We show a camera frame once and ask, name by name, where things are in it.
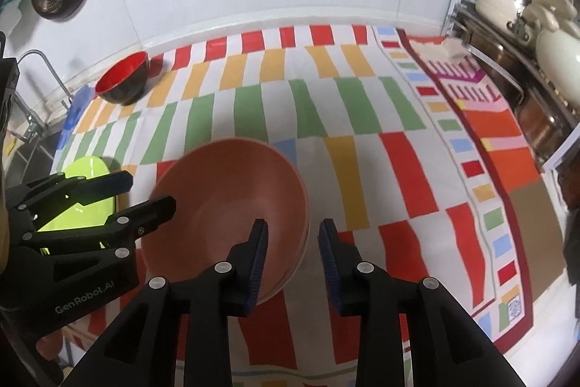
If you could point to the large steel pot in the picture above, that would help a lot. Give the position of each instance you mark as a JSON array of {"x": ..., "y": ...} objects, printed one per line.
[
  {"x": 543, "y": 128},
  {"x": 503, "y": 56}
]

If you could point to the red and black bowl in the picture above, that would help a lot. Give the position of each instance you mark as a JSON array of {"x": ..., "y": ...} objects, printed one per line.
[{"x": 122, "y": 74}]

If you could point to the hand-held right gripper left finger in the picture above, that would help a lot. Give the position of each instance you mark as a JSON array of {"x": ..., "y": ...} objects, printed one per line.
[{"x": 256, "y": 269}]

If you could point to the steel faucet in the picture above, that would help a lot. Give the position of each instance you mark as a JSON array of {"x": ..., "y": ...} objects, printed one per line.
[{"x": 50, "y": 68}]

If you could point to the cream saucepan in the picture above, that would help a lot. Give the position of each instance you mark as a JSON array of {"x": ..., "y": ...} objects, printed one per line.
[{"x": 496, "y": 4}]

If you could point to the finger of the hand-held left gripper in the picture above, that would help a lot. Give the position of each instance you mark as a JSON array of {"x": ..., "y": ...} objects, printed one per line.
[
  {"x": 104, "y": 185},
  {"x": 154, "y": 210}
]

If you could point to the steel sink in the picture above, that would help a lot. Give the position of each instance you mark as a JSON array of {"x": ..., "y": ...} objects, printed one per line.
[{"x": 27, "y": 151}]

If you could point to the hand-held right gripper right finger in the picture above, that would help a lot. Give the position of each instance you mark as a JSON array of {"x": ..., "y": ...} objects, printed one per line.
[{"x": 327, "y": 269}]

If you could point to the white perforated plastic board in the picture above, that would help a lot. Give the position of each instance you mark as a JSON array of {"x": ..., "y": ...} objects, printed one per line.
[{"x": 455, "y": 13}]

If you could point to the terracotta pink bowl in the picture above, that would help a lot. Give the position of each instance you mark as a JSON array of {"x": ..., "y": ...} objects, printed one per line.
[{"x": 226, "y": 187}]

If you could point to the green plastic plate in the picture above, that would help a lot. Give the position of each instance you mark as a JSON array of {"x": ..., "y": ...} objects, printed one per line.
[{"x": 88, "y": 169}]

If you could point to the cream kettle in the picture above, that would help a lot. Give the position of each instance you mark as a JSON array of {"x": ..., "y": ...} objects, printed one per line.
[{"x": 559, "y": 47}]

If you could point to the orange pink patterned cloth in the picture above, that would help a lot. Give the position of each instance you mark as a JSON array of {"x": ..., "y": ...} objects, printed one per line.
[{"x": 494, "y": 128}]

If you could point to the colourful striped cloth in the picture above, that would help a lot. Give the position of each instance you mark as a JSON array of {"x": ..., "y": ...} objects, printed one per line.
[{"x": 317, "y": 106}]

